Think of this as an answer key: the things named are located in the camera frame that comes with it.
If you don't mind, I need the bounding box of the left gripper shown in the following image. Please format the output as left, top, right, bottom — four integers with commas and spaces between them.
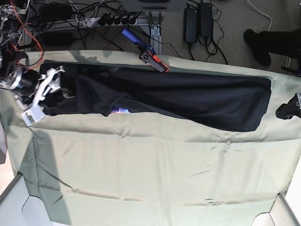
276, 92, 301, 120

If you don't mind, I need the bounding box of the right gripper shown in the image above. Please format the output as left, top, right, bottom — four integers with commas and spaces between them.
30, 66, 75, 108

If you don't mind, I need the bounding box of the black T-shirt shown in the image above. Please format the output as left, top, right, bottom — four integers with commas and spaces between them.
41, 63, 271, 132

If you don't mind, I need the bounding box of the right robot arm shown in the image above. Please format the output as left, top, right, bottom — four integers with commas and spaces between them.
0, 0, 76, 109

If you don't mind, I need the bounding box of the black adapter on left floor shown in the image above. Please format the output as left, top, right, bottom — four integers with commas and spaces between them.
40, 32, 73, 46

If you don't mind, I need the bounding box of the black power strip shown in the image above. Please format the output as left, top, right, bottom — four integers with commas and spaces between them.
83, 13, 141, 28

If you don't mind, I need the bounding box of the blue orange bar clamp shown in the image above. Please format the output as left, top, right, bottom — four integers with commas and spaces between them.
122, 28, 169, 73

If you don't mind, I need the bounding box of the white bin lower right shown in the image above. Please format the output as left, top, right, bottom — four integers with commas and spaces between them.
252, 194, 301, 226

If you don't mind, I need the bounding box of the white bin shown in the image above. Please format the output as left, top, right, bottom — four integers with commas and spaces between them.
0, 174, 52, 226
252, 194, 301, 226

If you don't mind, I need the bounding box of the green table cloth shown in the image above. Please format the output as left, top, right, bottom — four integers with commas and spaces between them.
0, 56, 301, 226

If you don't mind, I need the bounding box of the white bin lower left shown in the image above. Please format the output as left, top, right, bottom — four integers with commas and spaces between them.
0, 174, 52, 226

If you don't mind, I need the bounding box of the black power adapter brick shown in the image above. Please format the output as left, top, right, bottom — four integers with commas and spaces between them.
183, 8, 198, 43

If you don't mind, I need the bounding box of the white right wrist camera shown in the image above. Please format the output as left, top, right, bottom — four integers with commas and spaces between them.
21, 105, 45, 127

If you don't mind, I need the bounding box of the grey cable on floor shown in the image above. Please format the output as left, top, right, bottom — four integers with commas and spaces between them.
246, 0, 273, 31

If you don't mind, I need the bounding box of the aluminium frame post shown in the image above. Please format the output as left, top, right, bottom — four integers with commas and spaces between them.
145, 11, 165, 55

